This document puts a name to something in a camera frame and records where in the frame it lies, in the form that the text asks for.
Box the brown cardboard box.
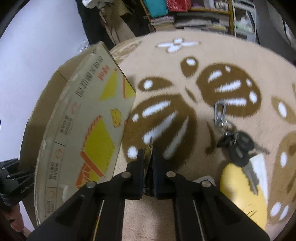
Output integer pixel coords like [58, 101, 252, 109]
[20, 42, 135, 225]

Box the bunch of keys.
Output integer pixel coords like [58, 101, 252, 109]
[214, 99, 270, 195]

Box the person's left hand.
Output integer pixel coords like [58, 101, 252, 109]
[9, 204, 31, 237]

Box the beige patterned carpet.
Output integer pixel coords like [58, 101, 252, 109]
[111, 30, 295, 240]

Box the black hanging coat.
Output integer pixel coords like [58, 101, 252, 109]
[76, 0, 114, 50]

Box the beige hanging coat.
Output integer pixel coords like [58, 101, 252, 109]
[99, 4, 135, 45]

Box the white metal rack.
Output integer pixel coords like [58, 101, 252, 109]
[232, 0, 257, 43]

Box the wooden bookshelf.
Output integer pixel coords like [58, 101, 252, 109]
[140, 1, 234, 36]

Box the red bag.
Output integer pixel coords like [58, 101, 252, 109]
[166, 0, 192, 12]

